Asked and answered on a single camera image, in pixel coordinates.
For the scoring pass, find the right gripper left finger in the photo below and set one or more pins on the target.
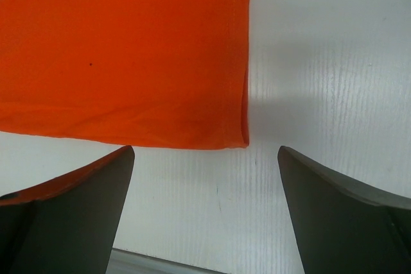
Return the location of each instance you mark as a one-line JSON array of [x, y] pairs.
[[67, 224]]

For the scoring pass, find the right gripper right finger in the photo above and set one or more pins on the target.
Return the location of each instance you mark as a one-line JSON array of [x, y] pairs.
[[341, 224]]

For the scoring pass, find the orange t shirt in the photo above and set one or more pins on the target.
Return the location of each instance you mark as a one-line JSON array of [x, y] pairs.
[[152, 73]]

